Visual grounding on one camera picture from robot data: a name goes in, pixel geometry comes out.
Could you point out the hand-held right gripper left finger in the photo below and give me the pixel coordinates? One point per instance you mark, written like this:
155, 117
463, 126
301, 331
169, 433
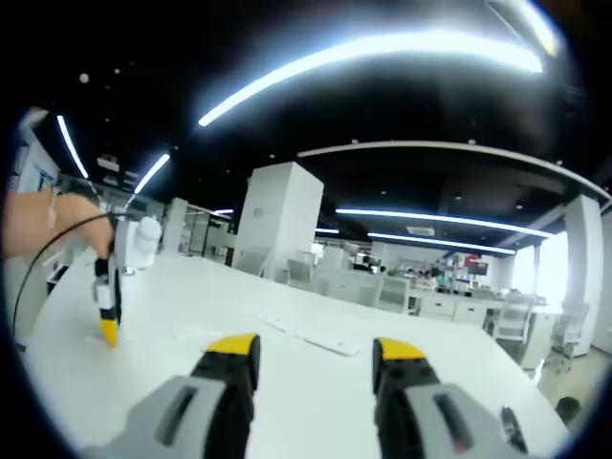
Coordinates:
229, 411

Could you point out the long curved ceiling light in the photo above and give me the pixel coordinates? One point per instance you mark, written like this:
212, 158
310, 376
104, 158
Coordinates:
334, 51

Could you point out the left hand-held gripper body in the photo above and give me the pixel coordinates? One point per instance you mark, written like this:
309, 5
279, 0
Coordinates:
136, 244

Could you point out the ceiling air vent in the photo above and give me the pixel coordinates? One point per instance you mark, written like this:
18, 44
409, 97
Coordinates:
420, 230

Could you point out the short ceiling light strip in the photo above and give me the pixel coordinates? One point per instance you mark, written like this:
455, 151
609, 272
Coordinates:
153, 173
72, 143

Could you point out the row of white desk cabinets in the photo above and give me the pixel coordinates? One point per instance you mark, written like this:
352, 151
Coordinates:
459, 306

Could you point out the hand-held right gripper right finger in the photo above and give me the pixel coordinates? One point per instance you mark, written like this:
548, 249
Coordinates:
397, 421

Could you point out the white mesh office chair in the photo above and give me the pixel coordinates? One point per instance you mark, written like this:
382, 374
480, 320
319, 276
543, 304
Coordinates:
515, 315
393, 295
301, 272
571, 330

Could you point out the dark round object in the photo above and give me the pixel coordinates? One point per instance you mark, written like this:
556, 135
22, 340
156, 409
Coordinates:
569, 410

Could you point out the person's left hand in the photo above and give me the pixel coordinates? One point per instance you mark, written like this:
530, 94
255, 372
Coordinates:
81, 217

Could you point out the straight ceiling light strip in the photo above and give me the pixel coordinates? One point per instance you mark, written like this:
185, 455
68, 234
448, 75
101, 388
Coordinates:
430, 219
440, 243

